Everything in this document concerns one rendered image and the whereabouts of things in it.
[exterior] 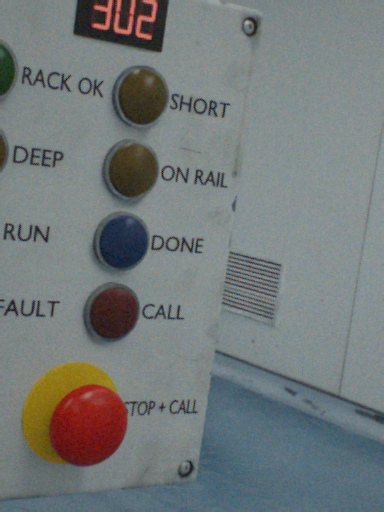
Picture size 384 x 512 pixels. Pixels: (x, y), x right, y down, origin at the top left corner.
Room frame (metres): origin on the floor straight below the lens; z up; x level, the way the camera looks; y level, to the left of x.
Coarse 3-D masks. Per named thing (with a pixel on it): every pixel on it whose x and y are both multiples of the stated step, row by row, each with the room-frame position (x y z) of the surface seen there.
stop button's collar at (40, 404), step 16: (64, 368) 0.45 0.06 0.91; (80, 368) 0.46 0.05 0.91; (96, 368) 0.46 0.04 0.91; (48, 384) 0.45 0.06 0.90; (64, 384) 0.45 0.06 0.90; (80, 384) 0.46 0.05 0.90; (96, 384) 0.46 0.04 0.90; (112, 384) 0.47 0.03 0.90; (32, 400) 0.45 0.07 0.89; (48, 400) 0.45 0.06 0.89; (176, 400) 0.50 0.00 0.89; (32, 416) 0.45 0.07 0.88; (48, 416) 0.45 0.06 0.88; (32, 432) 0.45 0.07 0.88; (48, 432) 0.45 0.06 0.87; (32, 448) 0.45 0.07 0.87; (48, 448) 0.45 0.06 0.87
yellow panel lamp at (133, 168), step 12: (132, 144) 0.46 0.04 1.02; (120, 156) 0.46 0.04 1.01; (132, 156) 0.46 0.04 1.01; (144, 156) 0.46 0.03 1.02; (120, 168) 0.46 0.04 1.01; (132, 168) 0.46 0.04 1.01; (144, 168) 0.46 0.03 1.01; (156, 168) 0.47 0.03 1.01; (120, 180) 0.46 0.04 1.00; (132, 180) 0.46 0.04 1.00; (144, 180) 0.47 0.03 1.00; (120, 192) 0.46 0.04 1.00; (132, 192) 0.46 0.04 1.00; (144, 192) 0.47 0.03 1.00
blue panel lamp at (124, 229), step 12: (120, 216) 0.46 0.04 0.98; (132, 216) 0.47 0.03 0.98; (108, 228) 0.46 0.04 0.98; (120, 228) 0.46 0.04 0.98; (132, 228) 0.46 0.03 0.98; (144, 228) 0.47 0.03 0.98; (108, 240) 0.46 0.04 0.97; (120, 240) 0.46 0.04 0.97; (132, 240) 0.46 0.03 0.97; (144, 240) 0.47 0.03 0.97; (108, 252) 0.46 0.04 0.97; (120, 252) 0.46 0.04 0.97; (132, 252) 0.46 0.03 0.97; (144, 252) 0.47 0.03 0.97; (120, 264) 0.46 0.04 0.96; (132, 264) 0.47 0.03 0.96
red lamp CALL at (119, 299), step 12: (120, 288) 0.47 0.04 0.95; (96, 300) 0.46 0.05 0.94; (108, 300) 0.46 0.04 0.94; (120, 300) 0.46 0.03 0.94; (132, 300) 0.47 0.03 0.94; (96, 312) 0.46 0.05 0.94; (108, 312) 0.46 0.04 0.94; (120, 312) 0.46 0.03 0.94; (132, 312) 0.47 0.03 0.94; (96, 324) 0.46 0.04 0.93; (108, 324) 0.46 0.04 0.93; (120, 324) 0.46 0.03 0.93; (132, 324) 0.47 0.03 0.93; (108, 336) 0.46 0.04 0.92; (120, 336) 0.47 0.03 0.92
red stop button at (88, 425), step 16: (64, 400) 0.43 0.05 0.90; (80, 400) 0.43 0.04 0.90; (96, 400) 0.44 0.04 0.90; (112, 400) 0.44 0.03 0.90; (64, 416) 0.43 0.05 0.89; (80, 416) 0.43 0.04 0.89; (96, 416) 0.44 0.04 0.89; (112, 416) 0.44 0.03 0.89; (64, 432) 0.43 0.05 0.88; (80, 432) 0.43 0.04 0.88; (96, 432) 0.44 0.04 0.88; (112, 432) 0.44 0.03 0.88; (64, 448) 0.43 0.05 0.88; (80, 448) 0.43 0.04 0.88; (96, 448) 0.44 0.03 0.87; (112, 448) 0.44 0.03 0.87; (80, 464) 0.44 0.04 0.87
